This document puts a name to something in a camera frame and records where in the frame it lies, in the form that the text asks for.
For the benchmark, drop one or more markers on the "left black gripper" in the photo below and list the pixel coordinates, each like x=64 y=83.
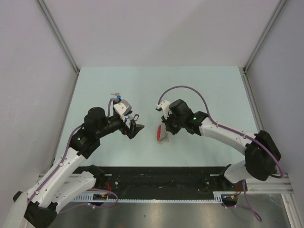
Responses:
x=134 y=128

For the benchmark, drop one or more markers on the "key with black tag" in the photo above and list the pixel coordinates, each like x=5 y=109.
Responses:
x=134 y=118

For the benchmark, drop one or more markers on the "white slotted cable duct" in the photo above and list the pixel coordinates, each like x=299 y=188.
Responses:
x=96 y=198

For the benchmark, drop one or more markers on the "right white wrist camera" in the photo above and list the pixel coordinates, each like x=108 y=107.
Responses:
x=163 y=107

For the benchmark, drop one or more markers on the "aluminium corner post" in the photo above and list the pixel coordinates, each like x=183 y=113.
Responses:
x=265 y=33
x=57 y=34

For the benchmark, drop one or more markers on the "left aluminium corner post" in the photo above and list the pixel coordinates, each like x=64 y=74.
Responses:
x=57 y=34

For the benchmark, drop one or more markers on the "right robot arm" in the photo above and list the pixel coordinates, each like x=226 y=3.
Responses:
x=259 y=149

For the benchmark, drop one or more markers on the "red-handled metal key holder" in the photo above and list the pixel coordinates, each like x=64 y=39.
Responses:
x=162 y=134

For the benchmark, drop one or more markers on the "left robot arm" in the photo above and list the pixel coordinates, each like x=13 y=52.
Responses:
x=40 y=204

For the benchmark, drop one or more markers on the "right aluminium corner post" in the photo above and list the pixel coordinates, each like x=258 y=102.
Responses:
x=265 y=33

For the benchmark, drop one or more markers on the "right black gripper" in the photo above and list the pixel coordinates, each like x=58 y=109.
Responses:
x=166 y=121

